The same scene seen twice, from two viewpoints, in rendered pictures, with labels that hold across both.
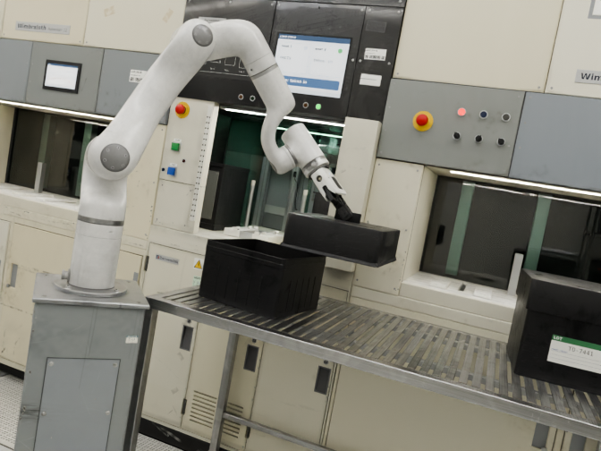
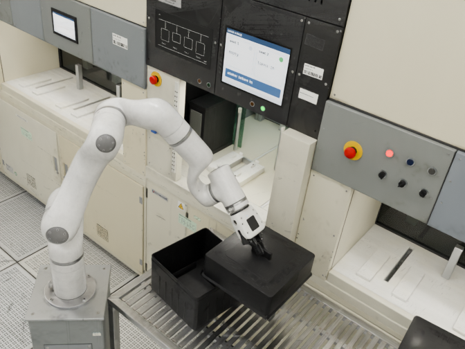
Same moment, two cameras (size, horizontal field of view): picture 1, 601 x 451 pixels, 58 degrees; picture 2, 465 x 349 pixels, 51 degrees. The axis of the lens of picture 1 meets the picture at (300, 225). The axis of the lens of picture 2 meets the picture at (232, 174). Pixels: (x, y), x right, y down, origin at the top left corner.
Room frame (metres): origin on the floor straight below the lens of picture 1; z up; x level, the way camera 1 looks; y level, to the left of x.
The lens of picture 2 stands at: (0.35, -0.34, 2.23)
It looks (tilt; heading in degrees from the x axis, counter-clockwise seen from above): 33 degrees down; 15
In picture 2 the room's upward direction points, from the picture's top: 7 degrees clockwise
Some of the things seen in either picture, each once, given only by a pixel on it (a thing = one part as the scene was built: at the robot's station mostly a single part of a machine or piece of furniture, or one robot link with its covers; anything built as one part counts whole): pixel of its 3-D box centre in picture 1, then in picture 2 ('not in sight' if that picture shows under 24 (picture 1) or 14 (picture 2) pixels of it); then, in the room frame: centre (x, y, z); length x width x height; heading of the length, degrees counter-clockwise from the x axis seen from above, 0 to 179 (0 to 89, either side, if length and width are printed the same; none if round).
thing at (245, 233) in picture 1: (256, 234); (236, 167); (2.39, 0.19, 0.89); 0.22 x 0.21 x 0.04; 160
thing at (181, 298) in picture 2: (264, 275); (200, 275); (1.65, 0.08, 0.85); 0.28 x 0.28 x 0.17; 62
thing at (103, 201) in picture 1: (105, 177); (65, 222); (1.49, 0.55, 1.07); 0.19 x 0.12 x 0.24; 26
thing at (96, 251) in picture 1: (96, 255); (68, 272); (1.46, 0.54, 0.85); 0.19 x 0.19 x 0.18
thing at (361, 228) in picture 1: (344, 233); (259, 261); (1.64, -0.14, 1.02); 0.29 x 0.29 x 0.13; 70
